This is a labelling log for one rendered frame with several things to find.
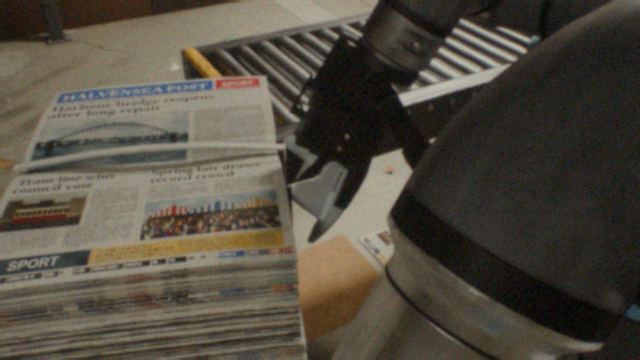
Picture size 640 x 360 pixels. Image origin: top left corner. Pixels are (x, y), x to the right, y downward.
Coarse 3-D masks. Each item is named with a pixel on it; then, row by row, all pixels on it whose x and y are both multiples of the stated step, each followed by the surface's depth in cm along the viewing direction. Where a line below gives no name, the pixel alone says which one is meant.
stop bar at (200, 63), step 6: (186, 48) 148; (192, 48) 148; (186, 54) 146; (192, 54) 145; (198, 54) 145; (192, 60) 143; (198, 60) 142; (204, 60) 142; (198, 66) 140; (204, 66) 139; (210, 66) 139; (204, 72) 137; (210, 72) 136; (216, 72) 136; (210, 78) 134
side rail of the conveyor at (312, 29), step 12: (312, 24) 168; (324, 24) 168; (336, 24) 168; (348, 24) 169; (252, 36) 160; (264, 36) 160; (276, 36) 160; (288, 36) 161; (204, 48) 153; (216, 48) 153; (228, 48) 154; (252, 48) 157; (192, 72) 152
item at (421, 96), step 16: (464, 80) 137; (480, 80) 137; (400, 96) 130; (416, 96) 130; (432, 96) 130; (448, 96) 133; (464, 96) 135; (416, 112) 130; (432, 112) 133; (448, 112) 136; (288, 128) 119; (432, 128) 136; (384, 144) 131; (288, 160) 119; (304, 160) 121; (336, 160) 126; (288, 176) 121
